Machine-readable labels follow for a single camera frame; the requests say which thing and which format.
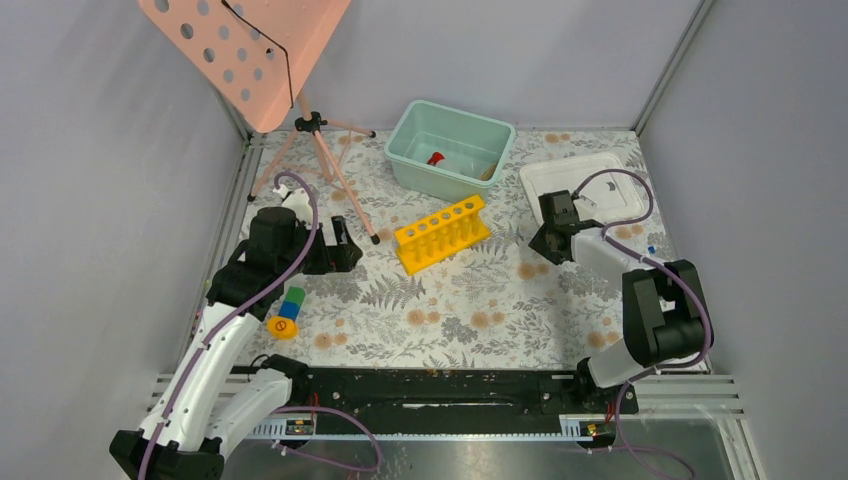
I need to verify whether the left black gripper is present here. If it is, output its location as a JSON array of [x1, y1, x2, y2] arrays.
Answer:
[[279, 215, 362, 279]]

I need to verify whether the yellow test tube rack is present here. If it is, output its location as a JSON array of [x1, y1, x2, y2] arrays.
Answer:
[[394, 194, 491, 275]]

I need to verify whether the white wash bottle red cap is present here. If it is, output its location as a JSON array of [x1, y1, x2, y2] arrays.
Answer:
[[426, 152, 457, 171]]

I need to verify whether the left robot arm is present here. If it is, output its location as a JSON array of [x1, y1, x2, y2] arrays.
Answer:
[[109, 207, 362, 479]]

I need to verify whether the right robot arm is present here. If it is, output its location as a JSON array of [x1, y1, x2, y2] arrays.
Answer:
[[529, 190, 714, 412]]

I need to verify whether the white plastic bin lid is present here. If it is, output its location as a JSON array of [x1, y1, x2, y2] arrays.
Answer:
[[519, 152, 647, 233]]

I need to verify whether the yellow capped bottle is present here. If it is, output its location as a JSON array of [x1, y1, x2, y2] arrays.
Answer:
[[266, 316, 299, 340]]

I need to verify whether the floral patterned table mat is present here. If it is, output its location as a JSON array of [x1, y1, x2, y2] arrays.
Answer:
[[238, 131, 647, 369]]

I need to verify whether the mint green plastic bin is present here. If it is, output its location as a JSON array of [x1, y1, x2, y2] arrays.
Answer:
[[384, 100, 516, 203]]

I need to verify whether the pink perforated music stand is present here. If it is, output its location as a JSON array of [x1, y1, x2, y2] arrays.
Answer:
[[138, 0, 380, 244]]

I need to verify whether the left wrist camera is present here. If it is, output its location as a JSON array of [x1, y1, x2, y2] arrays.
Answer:
[[274, 185, 314, 225]]

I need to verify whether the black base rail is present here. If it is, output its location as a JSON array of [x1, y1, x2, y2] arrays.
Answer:
[[288, 367, 639, 437]]

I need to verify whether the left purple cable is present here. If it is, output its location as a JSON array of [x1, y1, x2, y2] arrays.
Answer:
[[135, 172, 321, 480]]

